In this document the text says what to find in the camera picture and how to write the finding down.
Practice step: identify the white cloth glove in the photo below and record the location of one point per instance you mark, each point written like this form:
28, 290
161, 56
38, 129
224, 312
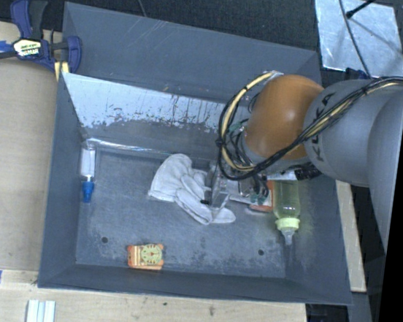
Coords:
173, 182

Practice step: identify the clear bottle with blue cap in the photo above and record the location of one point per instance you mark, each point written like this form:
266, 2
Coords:
87, 163

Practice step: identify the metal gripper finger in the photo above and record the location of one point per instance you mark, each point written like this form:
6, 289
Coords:
220, 200
217, 181

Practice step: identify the orange toy clock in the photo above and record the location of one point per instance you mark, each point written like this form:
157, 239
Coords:
145, 256

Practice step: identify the orange flat packet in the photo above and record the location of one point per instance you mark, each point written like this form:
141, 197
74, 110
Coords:
259, 207

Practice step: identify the yellow bottle with pale cap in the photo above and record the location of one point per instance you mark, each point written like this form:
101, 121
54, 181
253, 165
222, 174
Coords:
286, 201

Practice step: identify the grey metal bin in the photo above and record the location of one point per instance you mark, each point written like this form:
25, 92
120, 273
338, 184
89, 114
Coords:
177, 234

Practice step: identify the black cylinder on white bracket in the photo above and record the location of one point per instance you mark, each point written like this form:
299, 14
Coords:
304, 173

